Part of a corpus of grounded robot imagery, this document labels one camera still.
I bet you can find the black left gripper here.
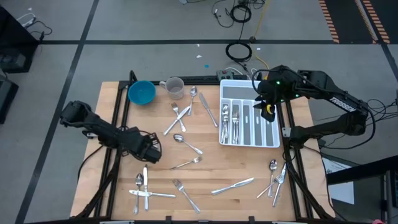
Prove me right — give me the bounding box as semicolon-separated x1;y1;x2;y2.
124;126;162;163

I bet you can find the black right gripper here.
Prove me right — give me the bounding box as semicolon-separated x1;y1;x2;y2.
254;67;296;123

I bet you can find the silver spoon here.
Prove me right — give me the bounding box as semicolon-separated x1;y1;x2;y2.
221;104;229;142
187;86;198;116
221;108;230;144
220;105;229;144
132;173;144;216
173;133;204;156
267;159;278;199

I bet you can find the white cutlery tray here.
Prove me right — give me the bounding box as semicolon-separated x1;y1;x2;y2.
218;78;281;149

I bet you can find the silver knife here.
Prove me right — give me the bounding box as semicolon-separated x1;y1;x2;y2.
128;189;177;198
162;105;192;136
198;92;220;128
142;164;150;212
272;161;287;208

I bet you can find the blue bowl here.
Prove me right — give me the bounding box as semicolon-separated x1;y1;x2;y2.
127;80;157;106

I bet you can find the grey power strip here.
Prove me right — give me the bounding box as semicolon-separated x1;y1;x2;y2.
216;70;234;81

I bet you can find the grey patterned mug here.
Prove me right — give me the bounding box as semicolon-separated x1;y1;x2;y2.
159;77;185;101

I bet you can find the white paper sheet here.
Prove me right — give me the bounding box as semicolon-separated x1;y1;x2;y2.
322;157;355;205

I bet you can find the black desk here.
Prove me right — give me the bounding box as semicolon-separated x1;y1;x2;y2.
326;154;398;224

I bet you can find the black box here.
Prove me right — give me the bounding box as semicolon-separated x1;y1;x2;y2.
0;77;19;125

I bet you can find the black cabinet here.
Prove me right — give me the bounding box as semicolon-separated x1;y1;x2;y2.
0;6;40;74

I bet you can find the white power cable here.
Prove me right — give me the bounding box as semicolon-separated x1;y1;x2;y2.
225;67;259;80

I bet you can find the foreground knife handle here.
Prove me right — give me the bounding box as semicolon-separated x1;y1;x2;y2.
210;177;255;196

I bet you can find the thick black cable coil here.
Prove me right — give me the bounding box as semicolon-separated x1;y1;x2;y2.
224;42;253;63

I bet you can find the black hanging cable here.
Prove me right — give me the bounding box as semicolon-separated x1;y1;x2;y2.
238;0;251;43

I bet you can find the yellow cable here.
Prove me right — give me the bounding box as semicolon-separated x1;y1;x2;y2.
252;0;271;80

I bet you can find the thin black cable coil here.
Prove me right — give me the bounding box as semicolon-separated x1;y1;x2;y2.
229;3;252;24

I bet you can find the black cable bundle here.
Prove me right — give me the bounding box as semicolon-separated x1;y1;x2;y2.
322;98;398;150

